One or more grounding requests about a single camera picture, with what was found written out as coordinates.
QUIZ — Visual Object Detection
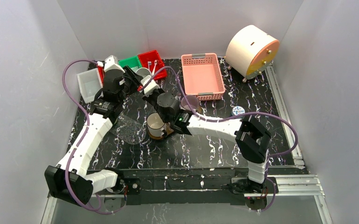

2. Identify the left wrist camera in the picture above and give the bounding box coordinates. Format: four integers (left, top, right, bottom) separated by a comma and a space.
97, 55, 125, 73

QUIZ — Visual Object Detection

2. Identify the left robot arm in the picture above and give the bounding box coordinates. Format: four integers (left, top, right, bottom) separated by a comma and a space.
44, 66, 141, 211

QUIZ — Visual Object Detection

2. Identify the white plastic bin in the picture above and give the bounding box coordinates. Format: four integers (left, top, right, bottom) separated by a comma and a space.
77, 68, 103, 103

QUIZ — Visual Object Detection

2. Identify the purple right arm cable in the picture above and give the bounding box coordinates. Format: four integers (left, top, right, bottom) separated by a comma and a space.
141, 66, 299, 212

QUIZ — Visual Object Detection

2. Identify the white cylindrical appliance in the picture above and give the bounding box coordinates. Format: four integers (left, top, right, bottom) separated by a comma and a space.
225, 25, 280, 82

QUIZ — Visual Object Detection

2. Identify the white toothbrush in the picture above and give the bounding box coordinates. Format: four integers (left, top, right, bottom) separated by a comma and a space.
152, 60, 158, 74
147, 61, 152, 71

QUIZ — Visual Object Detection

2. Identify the grey mug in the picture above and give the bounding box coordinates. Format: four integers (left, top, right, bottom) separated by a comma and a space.
136, 67, 152, 79

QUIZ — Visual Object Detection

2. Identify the white ribbed mug black rim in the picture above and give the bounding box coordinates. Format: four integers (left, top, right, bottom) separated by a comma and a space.
146, 112, 165, 128

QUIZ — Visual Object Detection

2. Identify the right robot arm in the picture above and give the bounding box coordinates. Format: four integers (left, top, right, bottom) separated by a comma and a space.
139, 88, 271, 192

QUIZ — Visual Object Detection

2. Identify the purple mug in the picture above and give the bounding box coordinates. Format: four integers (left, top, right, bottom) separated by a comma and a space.
180, 95, 200, 111

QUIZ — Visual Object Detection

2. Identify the brown oval wooden tray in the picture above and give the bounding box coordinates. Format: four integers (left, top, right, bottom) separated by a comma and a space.
148, 124, 174, 140

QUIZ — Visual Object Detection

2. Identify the green plastic bin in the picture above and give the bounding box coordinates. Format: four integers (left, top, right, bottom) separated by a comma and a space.
118, 56, 142, 71

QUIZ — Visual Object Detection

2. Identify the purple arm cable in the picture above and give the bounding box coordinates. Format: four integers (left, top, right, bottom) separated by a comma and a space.
141, 66, 299, 212
62, 60, 118, 216

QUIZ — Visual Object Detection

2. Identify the right red plastic bin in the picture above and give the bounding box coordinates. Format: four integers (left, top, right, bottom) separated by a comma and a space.
138, 50, 165, 75

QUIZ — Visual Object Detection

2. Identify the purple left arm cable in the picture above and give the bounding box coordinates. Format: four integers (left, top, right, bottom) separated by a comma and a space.
62, 60, 118, 216

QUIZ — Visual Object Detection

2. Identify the pink perforated basket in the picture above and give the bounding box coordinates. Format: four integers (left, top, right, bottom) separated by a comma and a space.
181, 53, 226, 101

